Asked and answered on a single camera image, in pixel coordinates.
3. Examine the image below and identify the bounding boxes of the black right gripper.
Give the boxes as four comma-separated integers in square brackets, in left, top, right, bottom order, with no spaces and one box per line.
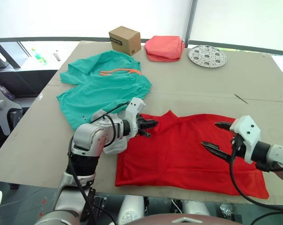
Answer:
[201,121,247,163]

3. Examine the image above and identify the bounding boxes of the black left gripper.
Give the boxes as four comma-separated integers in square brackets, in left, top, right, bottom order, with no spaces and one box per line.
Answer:
[136,114,159,139]

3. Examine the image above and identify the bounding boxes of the red t-shirt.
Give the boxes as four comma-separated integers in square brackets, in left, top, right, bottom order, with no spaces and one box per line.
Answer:
[115,110,270,200]

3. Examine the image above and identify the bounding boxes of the white grey sock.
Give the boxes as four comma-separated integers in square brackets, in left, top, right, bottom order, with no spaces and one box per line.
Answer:
[103,137,128,155]

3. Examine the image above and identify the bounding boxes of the white cylindrical robot leg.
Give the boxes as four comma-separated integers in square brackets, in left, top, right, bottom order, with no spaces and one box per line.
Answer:
[182,200,212,217]
[118,195,146,225]

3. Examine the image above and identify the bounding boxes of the perforated metal steamer plate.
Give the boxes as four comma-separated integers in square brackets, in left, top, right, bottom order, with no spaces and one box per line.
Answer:
[187,45,227,68]

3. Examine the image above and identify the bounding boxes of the folded pink cloth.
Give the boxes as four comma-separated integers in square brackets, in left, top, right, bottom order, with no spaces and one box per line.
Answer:
[144,35,186,63]

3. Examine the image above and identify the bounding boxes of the brown cardboard box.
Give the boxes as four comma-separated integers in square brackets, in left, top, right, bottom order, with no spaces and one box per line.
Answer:
[108,25,142,57]

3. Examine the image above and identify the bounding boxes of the dark reddish rounded shape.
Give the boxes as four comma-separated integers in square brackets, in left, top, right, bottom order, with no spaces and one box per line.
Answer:
[124,212,243,225]

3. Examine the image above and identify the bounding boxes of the grey office chair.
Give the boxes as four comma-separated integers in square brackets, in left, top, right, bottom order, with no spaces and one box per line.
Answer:
[0,67,23,136]

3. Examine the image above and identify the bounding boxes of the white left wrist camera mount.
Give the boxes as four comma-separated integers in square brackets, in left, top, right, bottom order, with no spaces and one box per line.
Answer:
[125,97,146,139]

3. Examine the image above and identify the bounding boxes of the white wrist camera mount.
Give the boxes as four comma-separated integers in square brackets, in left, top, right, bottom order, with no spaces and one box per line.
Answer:
[229,115,261,164]
[125,97,146,139]

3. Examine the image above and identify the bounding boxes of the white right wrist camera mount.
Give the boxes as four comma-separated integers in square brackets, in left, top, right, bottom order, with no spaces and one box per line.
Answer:
[229,115,261,164]

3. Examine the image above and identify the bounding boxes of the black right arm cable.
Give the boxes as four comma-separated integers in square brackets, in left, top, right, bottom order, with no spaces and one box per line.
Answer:
[228,136,283,213]

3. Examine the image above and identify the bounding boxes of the green shorts with orange drawstring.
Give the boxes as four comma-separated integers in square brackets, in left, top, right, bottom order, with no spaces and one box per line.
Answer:
[56,50,153,131]

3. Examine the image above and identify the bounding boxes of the grey window frame post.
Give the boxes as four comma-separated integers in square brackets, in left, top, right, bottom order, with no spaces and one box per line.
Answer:
[184,0,195,45]

